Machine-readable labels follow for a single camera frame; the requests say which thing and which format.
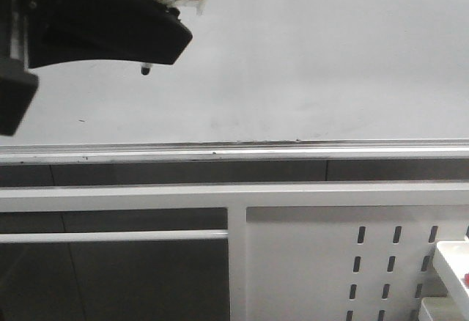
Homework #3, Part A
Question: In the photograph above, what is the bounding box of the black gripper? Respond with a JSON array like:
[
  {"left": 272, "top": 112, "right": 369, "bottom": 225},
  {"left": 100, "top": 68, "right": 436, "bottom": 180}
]
[{"left": 1, "top": 0, "right": 192, "bottom": 136}]

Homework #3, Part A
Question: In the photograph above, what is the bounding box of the white whiteboard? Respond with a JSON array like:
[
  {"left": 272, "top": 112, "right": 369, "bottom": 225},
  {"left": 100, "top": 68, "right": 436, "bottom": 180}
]
[{"left": 1, "top": 0, "right": 468, "bottom": 146}]

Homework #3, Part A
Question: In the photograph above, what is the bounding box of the aluminium whiteboard tray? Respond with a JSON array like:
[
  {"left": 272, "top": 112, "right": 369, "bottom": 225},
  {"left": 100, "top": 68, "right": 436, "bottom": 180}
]
[{"left": 1, "top": 139, "right": 468, "bottom": 165}]

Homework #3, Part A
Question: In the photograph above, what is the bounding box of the white perforated pegboard panel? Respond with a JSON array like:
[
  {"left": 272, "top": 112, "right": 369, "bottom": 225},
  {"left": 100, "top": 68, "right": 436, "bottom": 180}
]
[{"left": 247, "top": 206, "right": 468, "bottom": 320}]

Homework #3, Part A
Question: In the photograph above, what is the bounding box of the white plastic bin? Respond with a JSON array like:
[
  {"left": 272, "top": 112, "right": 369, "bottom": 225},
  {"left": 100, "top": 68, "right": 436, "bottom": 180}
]
[
  {"left": 418, "top": 297, "right": 459, "bottom": 321},
  {"left": 432, "top": 240, "right": 468, "bottom": 320}
]

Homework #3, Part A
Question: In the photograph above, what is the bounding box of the lower white plastic bin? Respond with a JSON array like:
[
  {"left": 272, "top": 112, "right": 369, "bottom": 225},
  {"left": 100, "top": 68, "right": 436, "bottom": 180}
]
[{"left": 418, "top": 297, "right": 459, "bottom": 321}]

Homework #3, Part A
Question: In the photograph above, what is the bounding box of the white metal frame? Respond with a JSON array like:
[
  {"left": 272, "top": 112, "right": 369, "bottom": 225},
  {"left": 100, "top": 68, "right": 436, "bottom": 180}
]
[{"left": 1, "top": 182, "right": 468, "bottom": 320}]

